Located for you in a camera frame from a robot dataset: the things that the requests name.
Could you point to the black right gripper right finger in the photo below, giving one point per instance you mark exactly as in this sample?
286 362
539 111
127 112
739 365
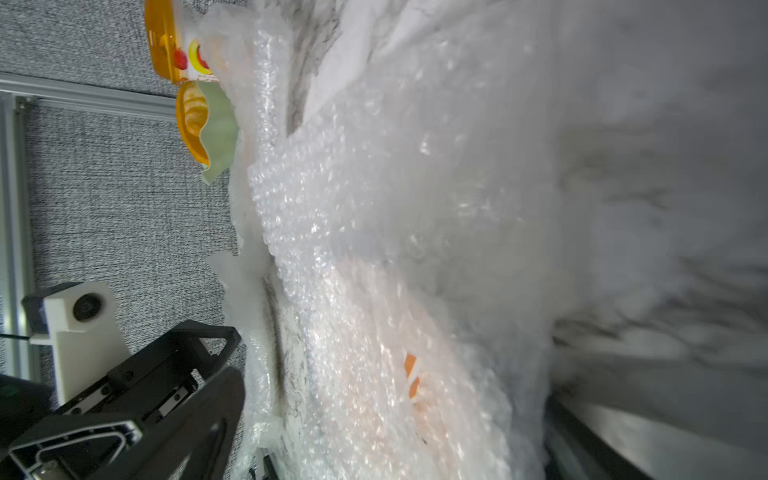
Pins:
575 452

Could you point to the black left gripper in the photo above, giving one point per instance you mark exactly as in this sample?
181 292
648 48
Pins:
111 416

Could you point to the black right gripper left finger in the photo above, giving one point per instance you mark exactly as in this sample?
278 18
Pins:
200 434

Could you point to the orange sunburst dinner plate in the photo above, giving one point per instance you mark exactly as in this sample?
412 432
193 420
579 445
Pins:
389 394

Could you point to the clear bubble wrap sheet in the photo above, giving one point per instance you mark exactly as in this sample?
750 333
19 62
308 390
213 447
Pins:
436 158

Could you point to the green leaf-shaped bowl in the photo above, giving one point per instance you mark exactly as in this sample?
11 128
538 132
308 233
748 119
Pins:
220 133

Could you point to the large orange bread loaf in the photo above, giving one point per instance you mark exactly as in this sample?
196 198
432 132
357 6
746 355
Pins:
192 115

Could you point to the orange lidded snack cup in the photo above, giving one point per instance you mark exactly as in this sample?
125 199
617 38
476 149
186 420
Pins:
174 42

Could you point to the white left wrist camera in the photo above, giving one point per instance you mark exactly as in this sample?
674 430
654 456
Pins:
77 320

